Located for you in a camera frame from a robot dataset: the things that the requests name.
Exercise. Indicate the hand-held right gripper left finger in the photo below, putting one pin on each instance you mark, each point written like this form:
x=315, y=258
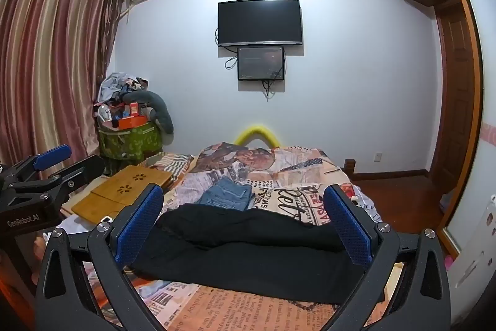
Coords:
x=139, y=226

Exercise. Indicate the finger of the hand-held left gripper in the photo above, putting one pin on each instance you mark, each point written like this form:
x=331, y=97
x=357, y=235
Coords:
x=52, y=156
x=83, y=170

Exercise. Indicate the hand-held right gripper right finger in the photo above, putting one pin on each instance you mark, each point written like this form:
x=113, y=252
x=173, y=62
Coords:
x=348, y=226

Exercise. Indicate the black pants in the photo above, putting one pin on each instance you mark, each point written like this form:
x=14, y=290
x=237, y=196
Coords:
x=248, y=245

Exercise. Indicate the bamboo lap desk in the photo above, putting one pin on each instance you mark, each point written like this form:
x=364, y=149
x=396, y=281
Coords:
x=124, y=187

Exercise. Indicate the green patterned storage bag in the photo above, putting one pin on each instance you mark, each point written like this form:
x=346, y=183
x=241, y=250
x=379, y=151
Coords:
x=130, y=143

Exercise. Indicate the orange box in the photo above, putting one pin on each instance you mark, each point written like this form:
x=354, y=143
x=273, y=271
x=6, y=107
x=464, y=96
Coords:
x=131, y=122

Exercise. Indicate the striped cloth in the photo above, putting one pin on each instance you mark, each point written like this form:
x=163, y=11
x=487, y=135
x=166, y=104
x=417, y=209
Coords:
x=170, y=164

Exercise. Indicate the pile of clothes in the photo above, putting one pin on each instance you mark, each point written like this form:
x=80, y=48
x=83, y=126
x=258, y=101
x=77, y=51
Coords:
x=118, y=86

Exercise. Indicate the printed blanket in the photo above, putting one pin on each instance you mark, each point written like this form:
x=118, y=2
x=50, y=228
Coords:
x=279, y=168

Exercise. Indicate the striped pink curtain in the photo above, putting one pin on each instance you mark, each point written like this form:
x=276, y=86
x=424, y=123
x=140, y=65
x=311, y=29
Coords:
x=46, y=63

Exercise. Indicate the blue jeans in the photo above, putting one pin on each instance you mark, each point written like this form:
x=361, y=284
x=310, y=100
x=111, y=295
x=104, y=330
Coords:
x=226, y=193

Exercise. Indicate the grey plush pillow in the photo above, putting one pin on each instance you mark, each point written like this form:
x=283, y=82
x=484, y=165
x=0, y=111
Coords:
x=162, y=110

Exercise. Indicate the pink slipper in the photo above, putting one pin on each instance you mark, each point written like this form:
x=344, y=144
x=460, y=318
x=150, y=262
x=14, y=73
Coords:
x=449, y=263

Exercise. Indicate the white panel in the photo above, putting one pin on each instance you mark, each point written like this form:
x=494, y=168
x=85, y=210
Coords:
x=476, y=257

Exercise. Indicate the yellow foam tube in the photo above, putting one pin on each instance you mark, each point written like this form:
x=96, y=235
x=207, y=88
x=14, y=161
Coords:
x=257, y=129

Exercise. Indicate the brown wooden door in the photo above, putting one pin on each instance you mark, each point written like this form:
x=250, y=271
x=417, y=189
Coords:
x=457, y=102

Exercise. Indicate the small black monitor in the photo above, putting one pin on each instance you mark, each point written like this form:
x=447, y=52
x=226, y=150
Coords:
x=260, y=63

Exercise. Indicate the wardrobe sliding mirror door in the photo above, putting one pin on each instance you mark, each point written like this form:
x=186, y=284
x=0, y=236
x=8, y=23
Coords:
x=471, y=24

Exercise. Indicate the wooden bed post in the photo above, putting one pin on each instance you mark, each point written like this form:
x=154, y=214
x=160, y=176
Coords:
x=349, y=168

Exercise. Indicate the white wall socket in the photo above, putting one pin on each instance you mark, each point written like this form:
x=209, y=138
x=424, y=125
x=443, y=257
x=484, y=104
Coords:
x=378, y=156

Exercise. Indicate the black wall television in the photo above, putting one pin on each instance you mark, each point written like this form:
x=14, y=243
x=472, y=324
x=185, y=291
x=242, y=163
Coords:
x=259, y=22

